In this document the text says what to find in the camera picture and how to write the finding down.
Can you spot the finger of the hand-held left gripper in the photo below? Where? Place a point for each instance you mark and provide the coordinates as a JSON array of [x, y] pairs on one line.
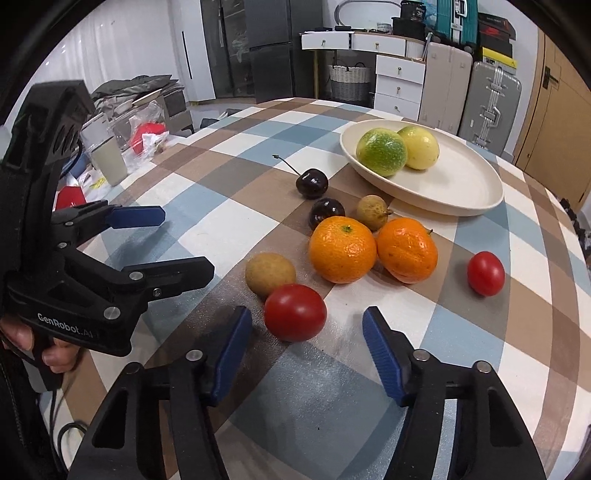
[[138, 217], [184, 272]]

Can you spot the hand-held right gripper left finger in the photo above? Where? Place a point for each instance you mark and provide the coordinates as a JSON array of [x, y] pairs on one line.
[[233, 355]]

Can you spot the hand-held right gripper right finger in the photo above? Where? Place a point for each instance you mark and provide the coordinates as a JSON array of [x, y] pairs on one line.
[[383, 360]]

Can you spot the red tomato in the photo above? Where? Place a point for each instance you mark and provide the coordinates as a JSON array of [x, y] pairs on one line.
[[485, 274], [295, 314]]

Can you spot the wrinkled orange tangerine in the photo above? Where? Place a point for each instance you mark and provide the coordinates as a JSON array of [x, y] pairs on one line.
[[406, 251]]

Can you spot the smooth orange tangerine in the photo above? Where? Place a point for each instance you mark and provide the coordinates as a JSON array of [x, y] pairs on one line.
[[341, 251]]

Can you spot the beige round plate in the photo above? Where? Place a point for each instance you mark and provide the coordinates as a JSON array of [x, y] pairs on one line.
[[443, 184]]

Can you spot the person's left hand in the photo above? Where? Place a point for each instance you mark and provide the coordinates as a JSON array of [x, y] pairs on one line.
[[57, 357]]

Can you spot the red packet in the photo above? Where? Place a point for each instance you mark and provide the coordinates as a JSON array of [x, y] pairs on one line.
[[69, 198]]

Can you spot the plastic cup with milky drink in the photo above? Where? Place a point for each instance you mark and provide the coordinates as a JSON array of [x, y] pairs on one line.
[[108, 161]]

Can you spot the red plastic object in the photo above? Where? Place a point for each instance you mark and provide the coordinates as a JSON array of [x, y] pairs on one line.
[[145, 136]]

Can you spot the round brown longan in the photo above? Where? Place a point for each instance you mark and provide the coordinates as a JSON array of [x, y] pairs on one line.
[[268, 274]]

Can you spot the clear plastic bag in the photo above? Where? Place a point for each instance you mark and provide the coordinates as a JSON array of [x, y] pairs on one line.
[[147, 113]]

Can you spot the clutter of bags and boxes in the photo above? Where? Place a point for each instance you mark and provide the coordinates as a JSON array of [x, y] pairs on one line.
[[134, 85]]

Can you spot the brown longan with stalk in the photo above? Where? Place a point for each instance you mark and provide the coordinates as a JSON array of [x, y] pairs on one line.
[[371, 212]]

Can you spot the dark stemless cherry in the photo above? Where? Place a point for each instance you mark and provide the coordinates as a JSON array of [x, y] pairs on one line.
[[325, 211]]

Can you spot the dark cherry with stem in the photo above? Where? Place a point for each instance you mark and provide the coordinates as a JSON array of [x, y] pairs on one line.
[[312, 183]]

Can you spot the white standing air conditioner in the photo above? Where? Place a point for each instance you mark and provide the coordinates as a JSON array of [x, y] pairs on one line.
[[201, 46]]

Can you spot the green passion fruit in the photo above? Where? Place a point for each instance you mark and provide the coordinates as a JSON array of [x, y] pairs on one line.
[[381, 152]]

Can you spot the yellow passion fruit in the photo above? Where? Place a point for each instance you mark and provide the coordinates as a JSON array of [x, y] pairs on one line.
[[422, 147]]

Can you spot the dark grey refrigerator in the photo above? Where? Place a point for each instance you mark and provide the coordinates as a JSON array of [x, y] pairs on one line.
[[272, 46]]

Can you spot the grey white wicker basket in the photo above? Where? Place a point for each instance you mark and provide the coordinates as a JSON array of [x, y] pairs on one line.
[[351, 83]]

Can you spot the beige suitcase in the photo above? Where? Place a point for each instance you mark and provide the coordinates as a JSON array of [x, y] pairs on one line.
[[445, 87]]

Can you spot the silver suitcase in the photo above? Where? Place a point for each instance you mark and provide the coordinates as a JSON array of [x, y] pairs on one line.
[[489, 101]]

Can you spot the silver curved tube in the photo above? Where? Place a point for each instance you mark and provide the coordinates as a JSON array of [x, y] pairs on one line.
[[341, 9]]

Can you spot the white drawer desk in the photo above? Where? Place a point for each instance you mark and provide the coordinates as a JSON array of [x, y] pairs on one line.
[[399, 69]]

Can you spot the wooden door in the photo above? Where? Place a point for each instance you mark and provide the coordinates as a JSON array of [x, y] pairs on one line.
[[554, 115]]

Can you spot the small white plastic basket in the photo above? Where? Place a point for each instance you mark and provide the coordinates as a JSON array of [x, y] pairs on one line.
[[384, 26]]

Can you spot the yellow and black box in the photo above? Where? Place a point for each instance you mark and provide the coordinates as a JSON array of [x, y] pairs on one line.
[[496, 55]]

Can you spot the black printed box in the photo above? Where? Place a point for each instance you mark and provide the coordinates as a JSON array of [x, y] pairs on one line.
[[412, 9]]

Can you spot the teal suitcase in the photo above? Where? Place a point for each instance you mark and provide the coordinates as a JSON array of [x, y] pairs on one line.
[[455, 18]]

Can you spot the black box with red logo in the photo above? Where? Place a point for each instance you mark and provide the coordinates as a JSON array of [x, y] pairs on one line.
[[496, 27]]

